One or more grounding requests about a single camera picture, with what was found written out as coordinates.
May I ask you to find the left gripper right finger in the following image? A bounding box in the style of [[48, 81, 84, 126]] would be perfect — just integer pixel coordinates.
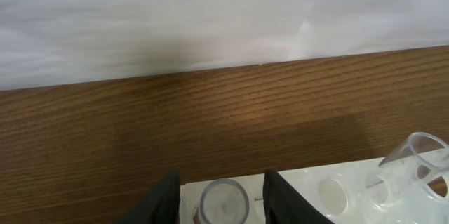
[[262, 169, 335, 224]]

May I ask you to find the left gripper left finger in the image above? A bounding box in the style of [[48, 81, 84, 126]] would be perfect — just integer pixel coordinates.
[[115, 169, 182, 224]]

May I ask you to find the clear test tube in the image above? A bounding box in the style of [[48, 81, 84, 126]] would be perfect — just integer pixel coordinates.
[[192, 177, 251, 224], [377, 131, 449, 204]]

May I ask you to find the white test tube rack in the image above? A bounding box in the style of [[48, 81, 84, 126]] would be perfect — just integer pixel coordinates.
[[180, 148, 449, 224]]

